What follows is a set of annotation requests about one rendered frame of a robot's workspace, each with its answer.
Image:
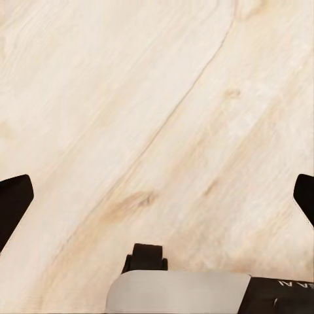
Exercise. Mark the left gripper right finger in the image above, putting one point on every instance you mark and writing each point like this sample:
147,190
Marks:
304,195

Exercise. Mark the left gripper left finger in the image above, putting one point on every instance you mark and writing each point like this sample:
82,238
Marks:
16,194

